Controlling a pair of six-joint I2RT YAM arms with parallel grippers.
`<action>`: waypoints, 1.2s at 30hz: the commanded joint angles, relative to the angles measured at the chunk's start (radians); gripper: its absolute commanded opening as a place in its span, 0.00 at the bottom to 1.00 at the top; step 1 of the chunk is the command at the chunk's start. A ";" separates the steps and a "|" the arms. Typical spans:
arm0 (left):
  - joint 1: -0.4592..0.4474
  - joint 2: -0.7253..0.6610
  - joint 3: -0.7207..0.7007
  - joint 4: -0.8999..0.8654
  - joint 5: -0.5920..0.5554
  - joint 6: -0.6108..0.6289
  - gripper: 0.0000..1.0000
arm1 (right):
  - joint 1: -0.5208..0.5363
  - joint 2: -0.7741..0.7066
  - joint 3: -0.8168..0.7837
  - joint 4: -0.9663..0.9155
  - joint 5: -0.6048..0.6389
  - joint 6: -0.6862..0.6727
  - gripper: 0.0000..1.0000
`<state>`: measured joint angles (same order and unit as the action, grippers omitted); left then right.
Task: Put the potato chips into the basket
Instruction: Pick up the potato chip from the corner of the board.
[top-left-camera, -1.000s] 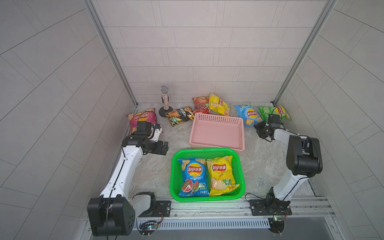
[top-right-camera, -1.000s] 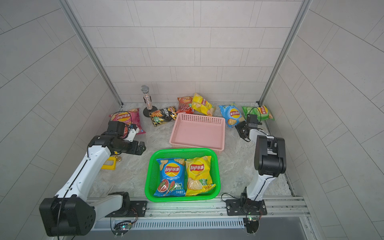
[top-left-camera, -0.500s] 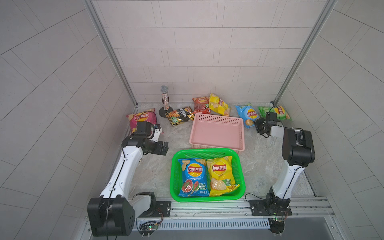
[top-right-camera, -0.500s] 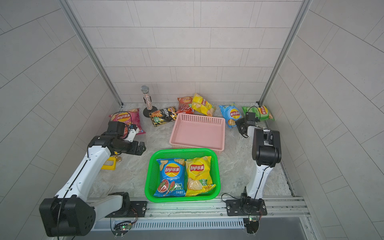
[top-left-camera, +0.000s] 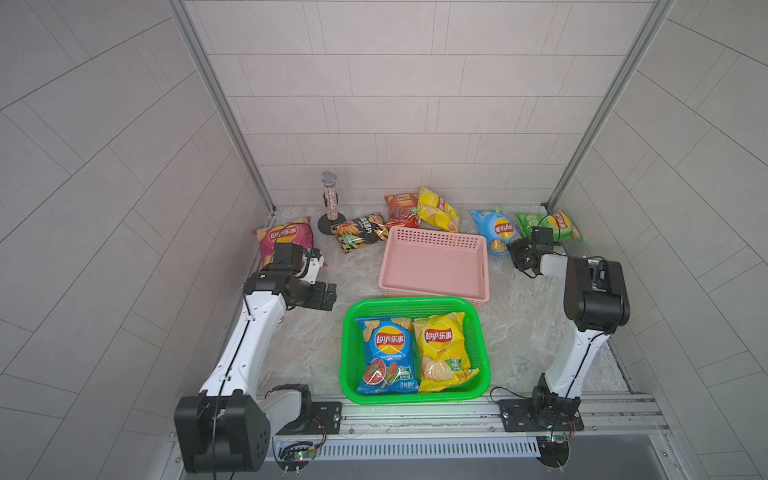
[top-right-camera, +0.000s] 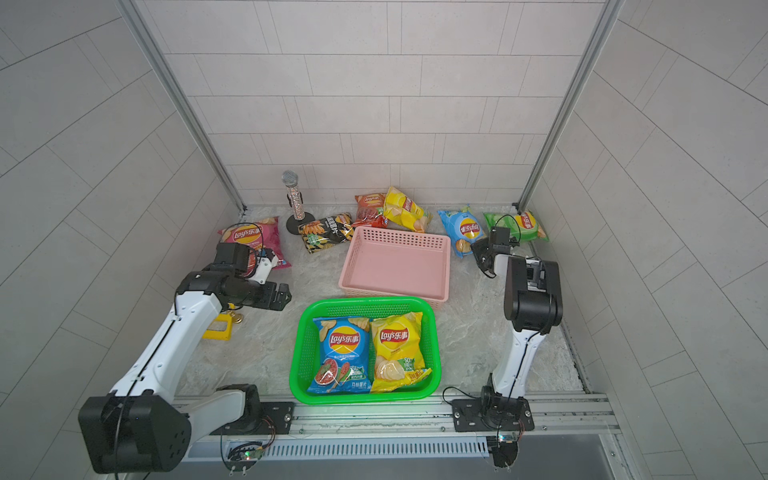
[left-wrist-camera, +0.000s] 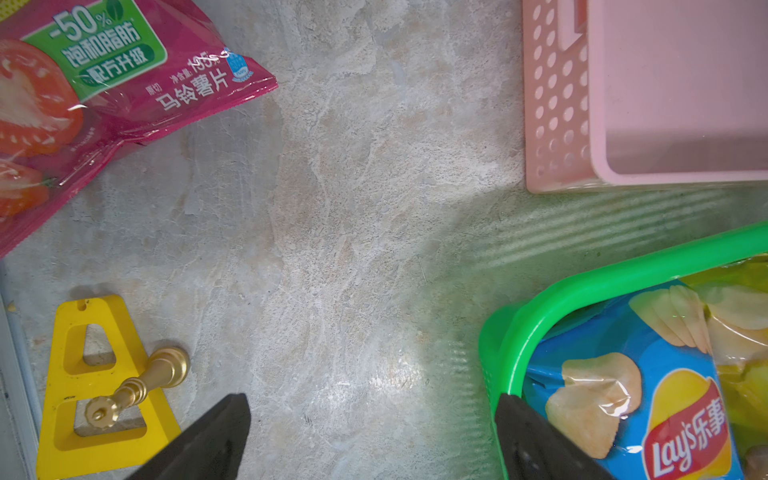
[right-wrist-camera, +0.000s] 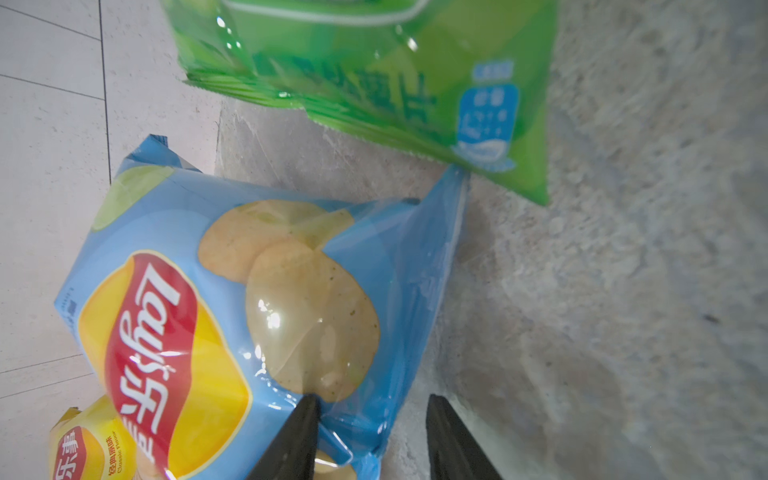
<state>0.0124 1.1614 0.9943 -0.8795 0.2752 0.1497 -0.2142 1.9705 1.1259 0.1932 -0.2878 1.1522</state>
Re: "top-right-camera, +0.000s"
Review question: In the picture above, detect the light blue chips bag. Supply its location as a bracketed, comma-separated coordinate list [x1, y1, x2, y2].
[438, 205, 488, 258]

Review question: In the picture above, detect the dark blue chips bag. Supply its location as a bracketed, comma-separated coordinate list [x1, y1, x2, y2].
[308, 316, 372, 395]

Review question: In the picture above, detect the yellow chips bag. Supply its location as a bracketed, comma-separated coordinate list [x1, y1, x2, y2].
[383, 186, 431, 233]
[371, 312, 432, 393]

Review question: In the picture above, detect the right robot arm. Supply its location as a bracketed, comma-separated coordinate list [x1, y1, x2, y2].
[451, 238, 563, 434]

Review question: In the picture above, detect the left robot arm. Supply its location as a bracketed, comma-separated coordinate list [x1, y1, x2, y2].
[78, 268, 292, 476]

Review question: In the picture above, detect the green cucumber chips bag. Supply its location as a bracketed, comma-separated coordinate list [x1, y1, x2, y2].
[483, 211, 549, 243]

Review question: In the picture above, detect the magenta chips bag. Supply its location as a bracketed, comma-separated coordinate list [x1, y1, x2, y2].
[218, 216, 291, 273]

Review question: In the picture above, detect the pink plastic basket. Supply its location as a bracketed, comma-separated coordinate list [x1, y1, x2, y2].
[338, 227, 451, 309]

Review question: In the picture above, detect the red chips bag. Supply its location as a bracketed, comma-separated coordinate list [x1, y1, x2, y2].
[353, 193, 388, 228]

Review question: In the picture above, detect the green plastic basket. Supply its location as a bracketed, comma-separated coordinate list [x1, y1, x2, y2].
[290, 297, 442, 405]

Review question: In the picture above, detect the black snack bag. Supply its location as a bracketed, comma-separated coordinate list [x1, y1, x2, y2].
[298, 212, 355, 254]

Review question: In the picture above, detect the glitter microphone on stand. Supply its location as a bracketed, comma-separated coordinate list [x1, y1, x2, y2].
[282, 170, 315, 235]

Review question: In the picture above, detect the left circuit board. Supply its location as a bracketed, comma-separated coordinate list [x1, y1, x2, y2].
[220, 441, 271, 477]

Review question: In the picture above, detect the circuit board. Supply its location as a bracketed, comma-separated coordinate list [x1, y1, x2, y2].
[220, 441, 271, 477]
[486, 436, 519, 469]

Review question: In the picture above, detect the right circuit board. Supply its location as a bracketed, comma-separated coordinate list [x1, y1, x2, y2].
[486, 436, 519, 469]

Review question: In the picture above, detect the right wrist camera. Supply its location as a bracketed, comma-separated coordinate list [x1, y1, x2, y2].
[489, 226, 520, 255]

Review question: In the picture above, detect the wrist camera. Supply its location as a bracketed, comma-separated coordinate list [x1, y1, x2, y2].
[489, 226, 520, 255]
[211, 242, 278, 285]

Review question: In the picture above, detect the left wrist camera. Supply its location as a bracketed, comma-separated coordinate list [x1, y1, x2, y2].
[211, 242, 278, 285]

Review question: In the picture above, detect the yellow plastic triangle frame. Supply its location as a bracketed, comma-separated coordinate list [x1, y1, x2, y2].
[202, 313, 234, 341]

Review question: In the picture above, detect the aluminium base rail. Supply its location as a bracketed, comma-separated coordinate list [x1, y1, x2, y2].
[184, 393, 621, 464]

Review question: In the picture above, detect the right corner aluminium post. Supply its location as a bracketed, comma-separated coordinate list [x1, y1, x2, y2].
[513, 0, 623, 213]

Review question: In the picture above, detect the corner aluminium post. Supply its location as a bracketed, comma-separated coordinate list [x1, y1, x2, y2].
[116, 0, 247, 214]
[513, 0, 623, 213]

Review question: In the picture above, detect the left corner aluminium post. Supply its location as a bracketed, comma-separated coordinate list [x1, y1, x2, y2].
[116, 0, 247, 214]

